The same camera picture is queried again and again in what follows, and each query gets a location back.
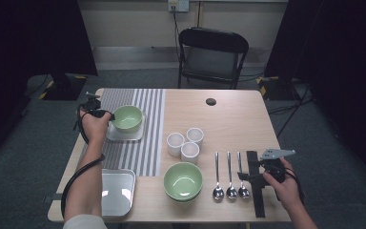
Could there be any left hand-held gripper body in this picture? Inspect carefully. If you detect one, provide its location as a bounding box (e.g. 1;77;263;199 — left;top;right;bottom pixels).
79;92;110;118

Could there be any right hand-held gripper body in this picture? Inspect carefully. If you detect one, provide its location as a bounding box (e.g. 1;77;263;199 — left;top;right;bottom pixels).
259;148;296;184

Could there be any steel spoon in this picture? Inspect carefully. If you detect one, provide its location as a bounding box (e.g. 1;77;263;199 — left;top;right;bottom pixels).
225;151;238;200
212;151;225;201
236;151;252;200

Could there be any green bowl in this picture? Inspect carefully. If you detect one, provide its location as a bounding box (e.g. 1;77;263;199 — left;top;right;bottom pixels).
111;104;144;135
163;161;204;200
166;192;202;204

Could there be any white rectangular tray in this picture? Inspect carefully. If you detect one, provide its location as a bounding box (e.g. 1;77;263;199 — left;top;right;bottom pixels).
105;111;148;142
100;168;137;219

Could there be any row of black chopsticks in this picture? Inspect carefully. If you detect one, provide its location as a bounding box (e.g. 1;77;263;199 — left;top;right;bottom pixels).
245;150;267;219

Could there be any white ribbed cup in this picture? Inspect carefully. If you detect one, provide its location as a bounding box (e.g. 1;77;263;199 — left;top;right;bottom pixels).
186;127;205;148
180;141;201;163
166;132;186;158

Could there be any person's left hand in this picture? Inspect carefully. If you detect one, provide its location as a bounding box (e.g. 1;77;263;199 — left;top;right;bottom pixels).
78;109;113;146

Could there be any person's right hand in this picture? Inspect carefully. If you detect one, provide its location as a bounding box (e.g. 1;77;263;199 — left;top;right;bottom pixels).
262;157;306;213

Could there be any black stand base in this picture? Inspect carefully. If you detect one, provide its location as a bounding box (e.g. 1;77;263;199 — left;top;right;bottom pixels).
255;75;303;102
38;71;89;102

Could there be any grey striped placemat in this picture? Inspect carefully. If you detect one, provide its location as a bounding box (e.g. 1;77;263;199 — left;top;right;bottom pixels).
79;88;167;177

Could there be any black curtain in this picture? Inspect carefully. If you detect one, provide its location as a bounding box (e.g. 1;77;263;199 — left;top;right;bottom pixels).
0;0;99;163
264;0;366;192

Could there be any person's white sleeve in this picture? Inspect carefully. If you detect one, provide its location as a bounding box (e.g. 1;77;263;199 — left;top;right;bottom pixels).
62;214;109;229

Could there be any black folding chair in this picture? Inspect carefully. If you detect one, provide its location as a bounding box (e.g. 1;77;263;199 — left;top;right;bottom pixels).
177;27;250;90

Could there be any black floor cable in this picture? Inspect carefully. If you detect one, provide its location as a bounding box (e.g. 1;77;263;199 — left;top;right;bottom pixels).
267;94;315;116
237;61;270;84
275;83;313;139

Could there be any black socket cable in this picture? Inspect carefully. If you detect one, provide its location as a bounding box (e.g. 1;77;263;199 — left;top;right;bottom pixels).
171;5;183;65

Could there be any white wall socket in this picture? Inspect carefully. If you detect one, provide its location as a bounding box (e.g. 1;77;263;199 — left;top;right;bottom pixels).
167;0;190;13

